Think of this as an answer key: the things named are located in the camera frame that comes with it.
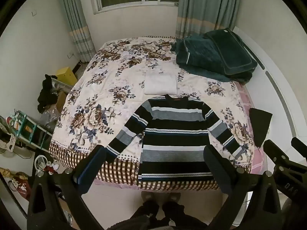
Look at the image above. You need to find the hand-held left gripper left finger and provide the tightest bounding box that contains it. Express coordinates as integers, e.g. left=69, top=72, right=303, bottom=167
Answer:
left=26, top=145, right=108, bottom=230

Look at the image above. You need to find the dark green folded blanket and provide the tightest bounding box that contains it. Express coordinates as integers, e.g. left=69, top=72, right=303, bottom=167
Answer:
left=171, top=34, right=253, bottom=84

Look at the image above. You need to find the black folded cloth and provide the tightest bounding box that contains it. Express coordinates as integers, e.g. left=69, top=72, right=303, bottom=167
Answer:
left=249, top=108, right=273, bottom=147

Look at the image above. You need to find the teal storage rack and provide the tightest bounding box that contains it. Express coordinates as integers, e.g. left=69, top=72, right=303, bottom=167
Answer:
left=12, top=110, right=53, bottom=152

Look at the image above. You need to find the person's left leg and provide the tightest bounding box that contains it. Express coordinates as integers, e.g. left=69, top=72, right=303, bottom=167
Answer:
left=130, top=192, right=161, bottom=230

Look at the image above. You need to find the white bed headboard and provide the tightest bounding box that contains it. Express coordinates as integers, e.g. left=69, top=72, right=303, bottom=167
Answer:
left=234, top=26, right=307, bottom=137

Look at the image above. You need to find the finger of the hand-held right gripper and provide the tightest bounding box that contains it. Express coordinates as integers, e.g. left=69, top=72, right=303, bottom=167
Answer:
left=263, top=138, right=289, bottom=168
left=291, top=136, right=307, bottom=159

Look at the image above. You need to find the pink checked mattress sheet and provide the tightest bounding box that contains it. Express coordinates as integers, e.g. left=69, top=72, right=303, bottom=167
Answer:
left=236, top=81, right=267, bottom=174

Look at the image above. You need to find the clear plastic bag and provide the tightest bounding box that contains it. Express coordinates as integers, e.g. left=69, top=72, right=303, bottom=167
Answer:
left=40, top=107, right=60, bottom=128

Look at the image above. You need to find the striped knit sweater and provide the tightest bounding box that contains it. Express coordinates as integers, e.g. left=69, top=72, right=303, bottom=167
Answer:
left=106, top=94, right=245, bottom=182

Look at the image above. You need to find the white fan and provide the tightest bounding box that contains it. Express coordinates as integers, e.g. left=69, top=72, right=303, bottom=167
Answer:
left=0, top=115, right=18, bottom=154

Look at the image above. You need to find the black clothes heap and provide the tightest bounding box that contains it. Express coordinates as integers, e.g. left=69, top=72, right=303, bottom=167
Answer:
left=37, top=74, right=60, bottom=113

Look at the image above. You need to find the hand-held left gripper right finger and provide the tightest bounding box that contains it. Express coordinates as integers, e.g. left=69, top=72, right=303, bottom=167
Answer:
left=203, top=145, right=288, bottom=230

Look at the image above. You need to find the folded white cloth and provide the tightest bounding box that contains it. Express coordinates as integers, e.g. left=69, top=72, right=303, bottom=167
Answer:
left=144, top=73, right=177, bottom=95

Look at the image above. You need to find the red bag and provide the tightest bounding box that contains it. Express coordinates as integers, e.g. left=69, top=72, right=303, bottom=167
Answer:
left=8, top=171, right=31, bottom=200

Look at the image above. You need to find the grey-green striped curtain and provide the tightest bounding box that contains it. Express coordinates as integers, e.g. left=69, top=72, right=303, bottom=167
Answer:
left=175, top=0, right=243, bottom=40
left=59, top=0, right=96, bottom=63

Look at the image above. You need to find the floral bedsheet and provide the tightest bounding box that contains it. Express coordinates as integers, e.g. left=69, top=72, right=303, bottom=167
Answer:
left=49, top=35, right=256, bottom=192

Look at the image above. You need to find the person's leg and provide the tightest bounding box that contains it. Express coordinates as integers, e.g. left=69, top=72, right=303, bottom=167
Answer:
left=130, top=192, right=161, bottom=230
left=162, top=192, right=209, bottom=230

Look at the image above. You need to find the yellow box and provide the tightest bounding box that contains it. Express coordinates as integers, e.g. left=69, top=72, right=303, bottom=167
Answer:
left=56, top=67, right=78, bottom=87

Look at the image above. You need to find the person's right leg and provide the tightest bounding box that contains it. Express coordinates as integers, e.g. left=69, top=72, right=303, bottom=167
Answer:
left=162, top=192, right=209, bottom=230

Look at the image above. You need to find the dark green pillow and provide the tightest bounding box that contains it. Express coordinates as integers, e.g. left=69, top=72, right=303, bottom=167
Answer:
left=204, top=28, right=258, bottom=76

